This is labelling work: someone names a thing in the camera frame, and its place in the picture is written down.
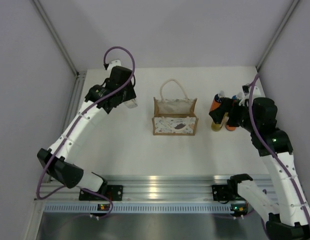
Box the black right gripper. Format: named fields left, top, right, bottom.
left=209, top=98, right=259, bottom=134

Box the yellow bottle with red cap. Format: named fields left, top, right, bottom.
left=211, top=121, right=224, bottom=132

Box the orange bottle with white cap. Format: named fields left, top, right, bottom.
left=209, top=90, right=225, bottom=112

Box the clear jar with dark lid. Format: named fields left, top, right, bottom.
left=124, top=98, right=138, bottom=109

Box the tall orange spray bottle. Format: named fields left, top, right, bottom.
left=231, top=92, right=243, bottom=100

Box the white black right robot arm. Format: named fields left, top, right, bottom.
left=209, top=97, right=310, bottom=240

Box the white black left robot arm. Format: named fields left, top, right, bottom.
left=37, top=66, right=136, bottom=200

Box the burlap canvas tote bag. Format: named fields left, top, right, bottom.
left=152, top=78, right=199, bottom=136

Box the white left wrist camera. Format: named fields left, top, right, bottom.
left=107, top=59, right=122, bottom=71

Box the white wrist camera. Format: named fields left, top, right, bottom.
left=242, top=85, right=262, bottom=100
left=107, top=59, right=122, bottom=71

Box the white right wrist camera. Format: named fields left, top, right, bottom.
left=242, top=85, right=262, bottom=100

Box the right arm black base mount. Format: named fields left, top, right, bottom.
left=211, top=184, right=243, bottom=204

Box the aluminium rail frame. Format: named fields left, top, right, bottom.
left=40, top=174, right=277, bottom=203

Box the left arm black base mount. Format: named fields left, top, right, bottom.
left=79, top=185, right=123, bottom=201

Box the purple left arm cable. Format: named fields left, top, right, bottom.
left=36, top=46, right=136, bottom=219

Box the white slotted cable duct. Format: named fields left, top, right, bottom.
left=44, top=203, right=234, bottom=214

